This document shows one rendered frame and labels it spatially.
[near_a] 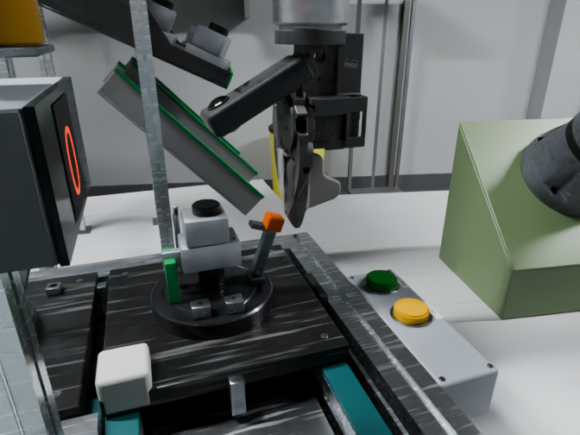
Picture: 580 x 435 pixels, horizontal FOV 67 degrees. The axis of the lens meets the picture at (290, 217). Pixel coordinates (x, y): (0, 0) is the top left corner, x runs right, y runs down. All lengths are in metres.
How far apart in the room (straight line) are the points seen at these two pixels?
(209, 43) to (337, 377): 0.49
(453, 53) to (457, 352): 3.43
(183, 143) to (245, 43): 2.79
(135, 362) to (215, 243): 0.14
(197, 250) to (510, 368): 0.43
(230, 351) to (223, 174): 0.32
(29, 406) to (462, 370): 0.37
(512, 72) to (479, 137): 3.29
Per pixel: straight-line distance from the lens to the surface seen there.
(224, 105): 0.43
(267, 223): 0.50
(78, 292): 0.61
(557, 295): 0.79
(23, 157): 0.21
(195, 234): 0.47
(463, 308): 0.76
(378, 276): 0.59
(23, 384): 0.32
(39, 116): 0.21
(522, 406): 0.63
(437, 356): 0.49
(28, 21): 0.25
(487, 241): 0.76
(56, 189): 0.22
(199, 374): 0.45
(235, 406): 0.46
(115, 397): 0.44
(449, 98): 3.87
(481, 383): 0.50
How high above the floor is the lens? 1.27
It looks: 23 degrees down
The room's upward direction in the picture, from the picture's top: straight up
